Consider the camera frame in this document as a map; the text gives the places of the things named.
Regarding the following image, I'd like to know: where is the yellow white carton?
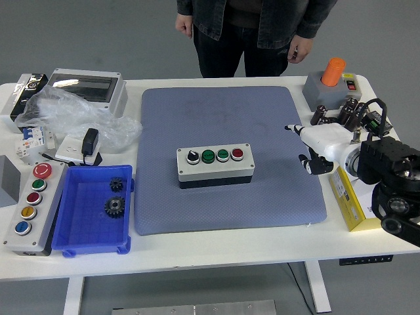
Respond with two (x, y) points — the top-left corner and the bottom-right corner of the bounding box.
(329, 165), (385, 232)

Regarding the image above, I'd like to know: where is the white table leg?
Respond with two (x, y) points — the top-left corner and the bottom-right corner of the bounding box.
(62, 276), (85, 315)
(303, 261), (332, 314)

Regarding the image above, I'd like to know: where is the black cable under table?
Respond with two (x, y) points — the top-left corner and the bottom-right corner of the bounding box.
(287, 262), (316, 315)

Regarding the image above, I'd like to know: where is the black power adapter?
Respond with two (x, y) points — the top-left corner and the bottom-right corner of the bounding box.
(81, 127), (100, 157)

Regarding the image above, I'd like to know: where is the grey metal block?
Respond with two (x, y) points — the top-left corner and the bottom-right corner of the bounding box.
(0, 154), (21, 208)

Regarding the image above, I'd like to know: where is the grey-blue padded mat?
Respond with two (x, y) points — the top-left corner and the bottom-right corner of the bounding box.
(133, 85), (329, 236)

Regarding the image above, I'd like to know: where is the black desk control panel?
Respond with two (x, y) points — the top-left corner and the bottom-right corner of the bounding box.
(339, 254), (394, 266)

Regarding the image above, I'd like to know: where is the person's right hand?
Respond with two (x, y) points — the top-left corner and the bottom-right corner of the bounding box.
(175, 14), (194, 37)

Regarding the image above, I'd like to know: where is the person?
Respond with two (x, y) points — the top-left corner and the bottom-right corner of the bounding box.
(175, 0), (339, 79)

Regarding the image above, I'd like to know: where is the four-button grey control box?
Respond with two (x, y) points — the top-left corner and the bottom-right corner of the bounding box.
(176, 143), (256, 190)

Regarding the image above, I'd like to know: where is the white blue circuit breaker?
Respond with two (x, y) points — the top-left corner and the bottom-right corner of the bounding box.
(14, 125), (58, 165)

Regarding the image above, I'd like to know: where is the black adapter cord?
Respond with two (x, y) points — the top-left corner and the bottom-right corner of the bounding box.
(38, 151), (87, 167)

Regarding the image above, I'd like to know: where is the large black gear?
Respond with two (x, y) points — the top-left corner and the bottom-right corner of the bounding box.
(104, 196), (127, 219)

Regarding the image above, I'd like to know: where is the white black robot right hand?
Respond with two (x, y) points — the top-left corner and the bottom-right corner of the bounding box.
(283, 123), (362, 176)

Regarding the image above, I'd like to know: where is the grey base block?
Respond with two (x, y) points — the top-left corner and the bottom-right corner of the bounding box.
(302, 71), (354, 112)

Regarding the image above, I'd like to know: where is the blue plastic bin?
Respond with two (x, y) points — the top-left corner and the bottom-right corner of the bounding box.
(51, 163), (135, 259)

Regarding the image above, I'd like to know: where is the grey enclosure with clear lid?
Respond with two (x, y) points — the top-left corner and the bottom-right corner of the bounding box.
(45, 68), (129, 119)

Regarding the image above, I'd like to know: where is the white box with black panel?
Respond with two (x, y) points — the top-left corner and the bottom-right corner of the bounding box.
(0, 73), (49, 134)

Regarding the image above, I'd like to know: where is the orange cylinder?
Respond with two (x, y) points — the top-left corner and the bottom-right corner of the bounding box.
(320, 57), (347, 88)

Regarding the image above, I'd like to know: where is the grey metal plate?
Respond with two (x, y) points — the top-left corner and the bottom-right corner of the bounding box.
(111, 299), (277, 315)

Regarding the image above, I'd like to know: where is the five-button grey control box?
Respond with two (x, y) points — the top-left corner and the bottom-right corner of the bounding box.
(2, 160), (68, 257)

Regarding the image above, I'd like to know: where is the black module with green terminals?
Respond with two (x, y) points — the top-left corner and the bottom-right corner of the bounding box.
(362, 110), (394, 138)

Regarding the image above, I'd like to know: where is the person's left hand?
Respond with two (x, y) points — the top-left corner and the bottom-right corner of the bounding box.
(287, 35), (312, 64)

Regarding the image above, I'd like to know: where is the white wall socket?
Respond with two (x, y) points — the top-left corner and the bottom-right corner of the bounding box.
(54, 135), (103, 167)

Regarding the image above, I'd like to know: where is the clear plastic bag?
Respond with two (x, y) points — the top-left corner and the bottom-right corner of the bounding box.
(14, 87), (144, 152)

